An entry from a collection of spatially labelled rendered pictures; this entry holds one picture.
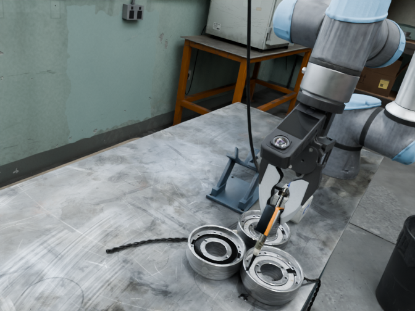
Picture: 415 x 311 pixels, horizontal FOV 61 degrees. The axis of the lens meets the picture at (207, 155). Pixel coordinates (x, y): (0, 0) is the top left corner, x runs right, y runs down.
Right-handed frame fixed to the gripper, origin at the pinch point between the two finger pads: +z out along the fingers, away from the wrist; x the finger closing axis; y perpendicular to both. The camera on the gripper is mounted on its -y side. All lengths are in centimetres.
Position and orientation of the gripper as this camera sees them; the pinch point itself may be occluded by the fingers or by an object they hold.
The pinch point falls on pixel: (272, 213)
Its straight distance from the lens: 60.1
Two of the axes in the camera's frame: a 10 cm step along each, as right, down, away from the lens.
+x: -8.0, -4.1, 4.4
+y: 5.4, -1.7, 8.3
